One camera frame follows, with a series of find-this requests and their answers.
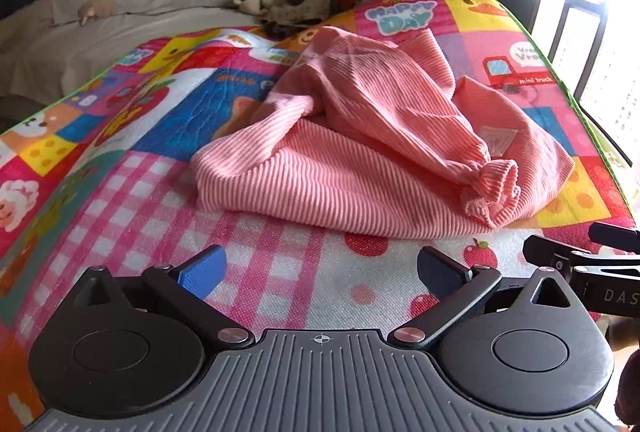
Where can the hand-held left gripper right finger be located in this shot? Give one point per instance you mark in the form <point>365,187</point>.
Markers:
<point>440,274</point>

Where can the pink ribbed sweater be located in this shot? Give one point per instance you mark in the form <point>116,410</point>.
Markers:
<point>350,171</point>

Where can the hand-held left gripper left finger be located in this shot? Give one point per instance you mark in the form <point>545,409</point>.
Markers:
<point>207,269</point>

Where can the sofa with grey cover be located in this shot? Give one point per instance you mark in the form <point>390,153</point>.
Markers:
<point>125,21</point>

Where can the beige plush toy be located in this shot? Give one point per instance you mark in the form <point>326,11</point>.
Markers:
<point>97,9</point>

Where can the grey dotted cloth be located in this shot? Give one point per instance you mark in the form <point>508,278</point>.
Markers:
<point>305,1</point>

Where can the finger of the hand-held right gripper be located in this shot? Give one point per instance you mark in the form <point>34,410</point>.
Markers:
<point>617,233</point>
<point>550,252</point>

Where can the black window frame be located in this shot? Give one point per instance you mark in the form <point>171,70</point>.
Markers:
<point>565,11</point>

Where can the colourful printed play mat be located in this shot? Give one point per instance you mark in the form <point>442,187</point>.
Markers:
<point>150,192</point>

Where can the beige cloth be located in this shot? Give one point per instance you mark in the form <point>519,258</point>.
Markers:
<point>255,1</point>

